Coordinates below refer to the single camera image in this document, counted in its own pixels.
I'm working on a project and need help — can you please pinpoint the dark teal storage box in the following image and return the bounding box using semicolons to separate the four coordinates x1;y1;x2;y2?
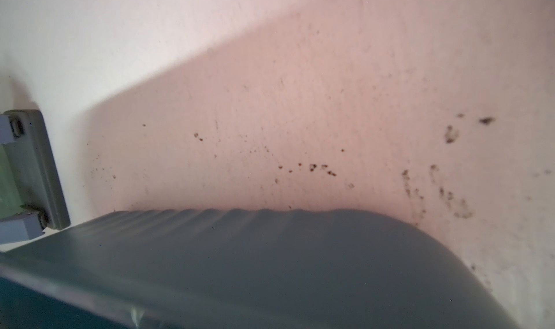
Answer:
1;210;517;328

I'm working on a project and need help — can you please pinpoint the grey blue hole punch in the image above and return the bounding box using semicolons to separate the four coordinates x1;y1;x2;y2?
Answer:
1;109;71;245

